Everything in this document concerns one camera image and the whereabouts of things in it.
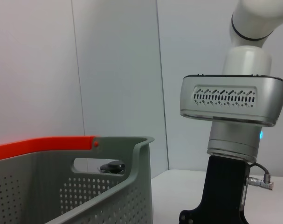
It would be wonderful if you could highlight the right gripper cable with plug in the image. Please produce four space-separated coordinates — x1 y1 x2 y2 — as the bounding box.
246 162 276 190

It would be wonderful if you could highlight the glass pitcher with black lid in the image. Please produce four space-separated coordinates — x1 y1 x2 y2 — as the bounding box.
98 160 128 175

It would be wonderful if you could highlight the orange bin carry handle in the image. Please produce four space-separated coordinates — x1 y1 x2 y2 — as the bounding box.
0 135 102 162

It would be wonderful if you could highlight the grey perforated plastic storage bin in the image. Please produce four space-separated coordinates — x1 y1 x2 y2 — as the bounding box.
0 136 156 224

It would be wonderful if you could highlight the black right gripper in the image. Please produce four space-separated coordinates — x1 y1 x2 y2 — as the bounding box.
178 155 252 224

